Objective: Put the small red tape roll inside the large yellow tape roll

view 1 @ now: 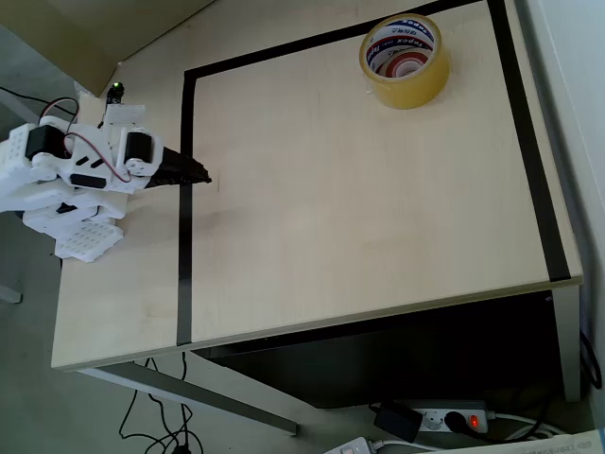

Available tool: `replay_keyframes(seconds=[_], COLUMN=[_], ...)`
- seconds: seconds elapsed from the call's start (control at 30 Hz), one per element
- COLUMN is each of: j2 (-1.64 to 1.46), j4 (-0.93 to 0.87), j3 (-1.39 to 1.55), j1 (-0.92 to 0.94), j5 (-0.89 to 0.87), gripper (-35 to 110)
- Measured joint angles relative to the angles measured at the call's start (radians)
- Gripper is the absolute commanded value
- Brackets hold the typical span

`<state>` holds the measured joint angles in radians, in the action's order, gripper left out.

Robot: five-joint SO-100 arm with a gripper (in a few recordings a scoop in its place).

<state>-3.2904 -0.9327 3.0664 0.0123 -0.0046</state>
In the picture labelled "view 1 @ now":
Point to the white power strip red switch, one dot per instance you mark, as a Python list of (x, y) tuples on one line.
[(425, 412)]

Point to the yellow tape roll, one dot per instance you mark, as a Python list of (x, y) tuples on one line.
[(416, 92)]

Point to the beige board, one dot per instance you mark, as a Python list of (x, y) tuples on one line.
[(94, 33)]

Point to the white furniture bar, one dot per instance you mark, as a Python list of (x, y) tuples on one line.
[(12, 109)]

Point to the white furniture foot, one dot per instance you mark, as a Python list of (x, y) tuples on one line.
[(9, 294)]

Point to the grey slanted table beam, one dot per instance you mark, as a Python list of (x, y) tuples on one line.
[(189, 390)]

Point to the grey upright table leg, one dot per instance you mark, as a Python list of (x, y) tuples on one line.
[(569, 340)]

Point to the red tape roll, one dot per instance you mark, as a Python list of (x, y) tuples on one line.
[(393, 58)]

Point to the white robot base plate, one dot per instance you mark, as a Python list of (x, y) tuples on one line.
[(87, 241)]

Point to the printed paper sheet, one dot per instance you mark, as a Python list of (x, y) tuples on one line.
[(543, 445)]

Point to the black round plug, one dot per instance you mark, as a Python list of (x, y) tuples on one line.
[(454, 421)]

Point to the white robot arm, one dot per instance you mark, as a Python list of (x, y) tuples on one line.
[(19, 161)]

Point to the small white power strip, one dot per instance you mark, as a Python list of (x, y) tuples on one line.
[(350, 447)]

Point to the black power adapter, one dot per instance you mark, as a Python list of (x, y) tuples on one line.
[(394, 421)]

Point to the small camera on white mount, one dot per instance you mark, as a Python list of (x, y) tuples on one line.
[(125, 113)]

